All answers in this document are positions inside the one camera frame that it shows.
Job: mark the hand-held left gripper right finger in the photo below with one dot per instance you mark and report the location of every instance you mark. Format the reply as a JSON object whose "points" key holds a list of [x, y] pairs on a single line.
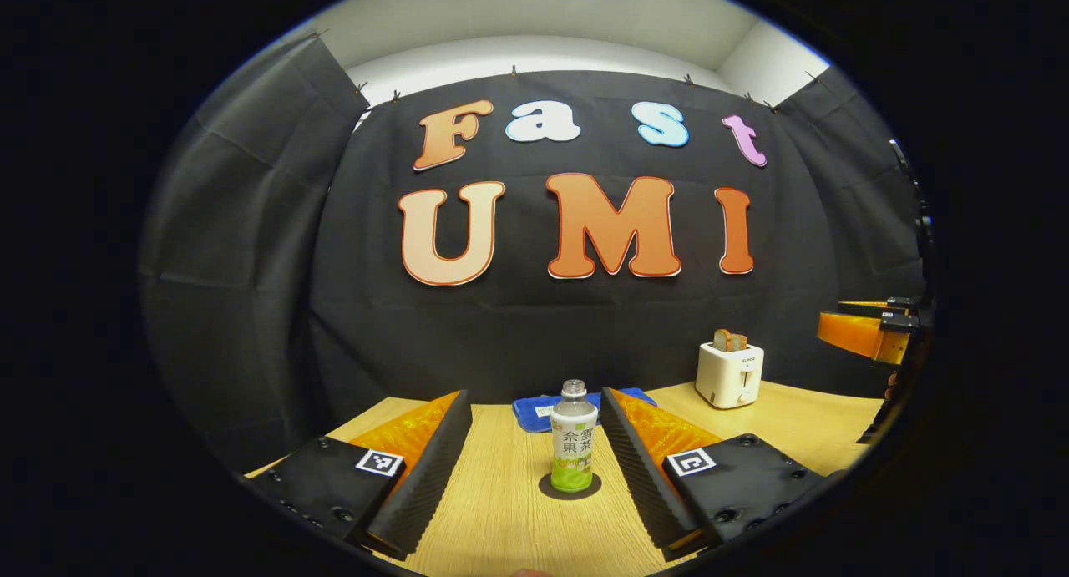
{"points": [[639, 477]]}

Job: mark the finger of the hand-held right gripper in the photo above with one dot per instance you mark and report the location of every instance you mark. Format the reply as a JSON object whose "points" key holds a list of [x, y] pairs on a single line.
{"points": [[860, 333], [894, 305]]}

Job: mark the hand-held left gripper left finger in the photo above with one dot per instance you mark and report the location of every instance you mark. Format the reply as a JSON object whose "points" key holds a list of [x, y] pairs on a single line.
{"points": [[430, 477]]}

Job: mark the clear water bottle green label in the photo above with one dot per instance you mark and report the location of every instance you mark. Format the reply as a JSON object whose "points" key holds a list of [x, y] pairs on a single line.
{"points": [[573, 443]]}

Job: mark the dark round coaster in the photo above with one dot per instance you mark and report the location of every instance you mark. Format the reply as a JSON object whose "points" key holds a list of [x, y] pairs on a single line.
{"points": [[544, 488]]}

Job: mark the blue towel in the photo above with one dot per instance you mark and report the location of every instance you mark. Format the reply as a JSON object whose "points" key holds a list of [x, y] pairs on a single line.
{"points": [[530, 414]]}

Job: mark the brown bread slice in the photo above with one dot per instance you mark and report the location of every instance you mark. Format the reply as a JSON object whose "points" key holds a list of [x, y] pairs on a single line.
{"points": [[721, 341], [740, 341]]}

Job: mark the white toaster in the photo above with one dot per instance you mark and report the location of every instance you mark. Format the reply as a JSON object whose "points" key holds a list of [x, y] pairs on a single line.
{"points": [[729, 377]]}

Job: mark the black backdrop cloth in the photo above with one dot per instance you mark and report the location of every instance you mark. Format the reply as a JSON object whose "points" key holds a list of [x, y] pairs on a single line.
{"points": [[250, 310]]}

